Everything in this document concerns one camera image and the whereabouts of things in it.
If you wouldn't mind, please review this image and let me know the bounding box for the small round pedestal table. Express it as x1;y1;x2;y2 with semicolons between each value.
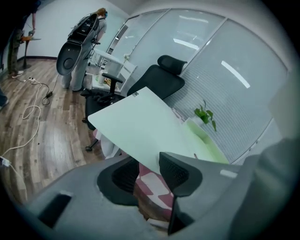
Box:
20;35;42;70

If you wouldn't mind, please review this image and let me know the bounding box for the white desk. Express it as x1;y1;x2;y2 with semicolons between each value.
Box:
92;48;138;92

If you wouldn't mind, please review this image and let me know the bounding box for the black oval shell unit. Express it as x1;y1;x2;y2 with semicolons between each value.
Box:
56;13;99;76

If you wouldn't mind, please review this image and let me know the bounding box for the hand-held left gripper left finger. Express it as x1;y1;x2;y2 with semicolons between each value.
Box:
23;156;150;240

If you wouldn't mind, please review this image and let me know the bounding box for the black cable with adapter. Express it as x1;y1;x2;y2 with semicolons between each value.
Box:
41;74;62;106

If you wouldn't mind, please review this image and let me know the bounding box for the long white cable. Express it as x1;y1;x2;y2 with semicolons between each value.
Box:
0;79;44;160

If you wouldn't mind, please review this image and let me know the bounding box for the pink white checkered tablecloth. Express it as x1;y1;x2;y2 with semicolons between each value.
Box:
93;130;175;225

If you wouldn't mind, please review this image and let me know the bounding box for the green potted plant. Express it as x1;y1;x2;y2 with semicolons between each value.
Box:
194;100;218;132

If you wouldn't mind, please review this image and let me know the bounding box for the light green folder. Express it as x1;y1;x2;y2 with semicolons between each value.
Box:
87;86;230;179

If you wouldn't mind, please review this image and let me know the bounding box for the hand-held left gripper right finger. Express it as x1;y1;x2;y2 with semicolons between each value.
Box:
158;138;298;237

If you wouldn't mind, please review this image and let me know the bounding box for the black mesh office chair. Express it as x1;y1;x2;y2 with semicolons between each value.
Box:
82;55;188;153

